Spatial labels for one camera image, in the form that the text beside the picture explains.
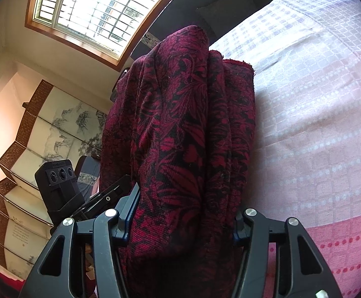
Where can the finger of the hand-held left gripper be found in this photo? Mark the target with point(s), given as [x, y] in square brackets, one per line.
[112, 195]

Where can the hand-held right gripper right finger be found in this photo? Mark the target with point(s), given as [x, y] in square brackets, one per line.
[243, 227]

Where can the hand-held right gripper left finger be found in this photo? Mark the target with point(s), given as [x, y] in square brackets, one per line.
[127, 212]

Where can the dark red floral cloth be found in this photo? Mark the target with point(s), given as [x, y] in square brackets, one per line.
[183, 149]

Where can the painted folding screen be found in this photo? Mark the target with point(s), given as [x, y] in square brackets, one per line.
[43, 130]

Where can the pink checked bed sheet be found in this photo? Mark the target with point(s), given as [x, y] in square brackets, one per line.
[317, 115]

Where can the wooden framed window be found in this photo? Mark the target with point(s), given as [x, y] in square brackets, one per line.
[106, 9]

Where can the dark grey sofa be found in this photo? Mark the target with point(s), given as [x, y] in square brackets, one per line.
[180, 12]

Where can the dark grey cushion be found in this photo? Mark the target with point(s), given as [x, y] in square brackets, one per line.
[227, 12]

